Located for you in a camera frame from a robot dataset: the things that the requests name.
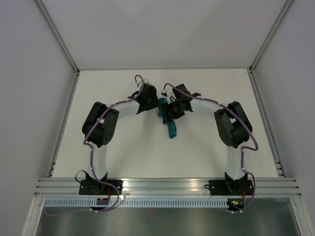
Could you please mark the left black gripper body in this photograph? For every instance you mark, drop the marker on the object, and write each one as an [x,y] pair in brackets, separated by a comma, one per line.
[153,102]

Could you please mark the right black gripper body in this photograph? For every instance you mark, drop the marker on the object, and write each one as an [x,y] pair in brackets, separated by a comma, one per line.
[175,109]

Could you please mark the teal satin napkin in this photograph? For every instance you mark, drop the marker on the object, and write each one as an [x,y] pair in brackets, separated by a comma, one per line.
[172,129]

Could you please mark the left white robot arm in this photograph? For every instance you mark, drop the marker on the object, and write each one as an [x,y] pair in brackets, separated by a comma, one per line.
[99,128]

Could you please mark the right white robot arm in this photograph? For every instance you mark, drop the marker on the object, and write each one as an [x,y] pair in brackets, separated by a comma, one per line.
[233,127]

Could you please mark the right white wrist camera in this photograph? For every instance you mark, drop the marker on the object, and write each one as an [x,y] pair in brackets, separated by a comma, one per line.
[168,94]

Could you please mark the aluminium frame corner post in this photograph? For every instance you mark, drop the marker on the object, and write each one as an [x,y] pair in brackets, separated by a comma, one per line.
[271,33]

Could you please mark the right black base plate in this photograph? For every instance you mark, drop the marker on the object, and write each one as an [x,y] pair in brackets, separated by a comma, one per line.
[220,188]

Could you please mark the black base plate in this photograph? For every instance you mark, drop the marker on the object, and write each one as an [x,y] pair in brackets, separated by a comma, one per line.
[93,188]
[220,188]

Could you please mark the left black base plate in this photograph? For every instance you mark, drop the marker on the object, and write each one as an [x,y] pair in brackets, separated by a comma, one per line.
[93,188]

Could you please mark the left aluminium frame post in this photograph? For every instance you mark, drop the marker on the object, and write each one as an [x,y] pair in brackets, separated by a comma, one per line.
[57,36]

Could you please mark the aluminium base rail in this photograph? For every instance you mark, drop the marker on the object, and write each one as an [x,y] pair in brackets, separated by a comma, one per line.
[277,187]

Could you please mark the white slotted cable duct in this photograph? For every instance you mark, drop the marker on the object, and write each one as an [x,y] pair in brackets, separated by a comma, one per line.
[138,202]

